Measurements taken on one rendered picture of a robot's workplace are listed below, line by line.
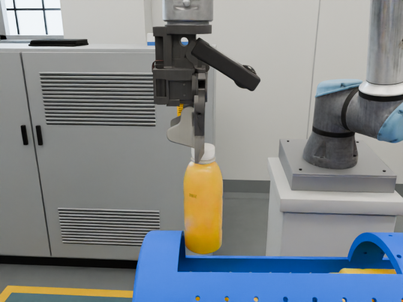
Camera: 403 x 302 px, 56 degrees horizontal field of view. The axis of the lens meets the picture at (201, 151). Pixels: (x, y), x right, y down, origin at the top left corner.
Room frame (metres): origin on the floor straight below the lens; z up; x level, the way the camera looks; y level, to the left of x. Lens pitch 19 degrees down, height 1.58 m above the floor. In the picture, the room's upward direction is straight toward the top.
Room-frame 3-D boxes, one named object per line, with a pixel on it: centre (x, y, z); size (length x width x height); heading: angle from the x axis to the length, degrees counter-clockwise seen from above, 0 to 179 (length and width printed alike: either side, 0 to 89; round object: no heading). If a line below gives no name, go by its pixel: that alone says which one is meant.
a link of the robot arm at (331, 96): (1.02, -0.38, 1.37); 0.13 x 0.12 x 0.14; 33
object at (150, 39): (2.32, 0.20, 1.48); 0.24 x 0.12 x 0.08; 94
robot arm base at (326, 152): (1.03, -0.37, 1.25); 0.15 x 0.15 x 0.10
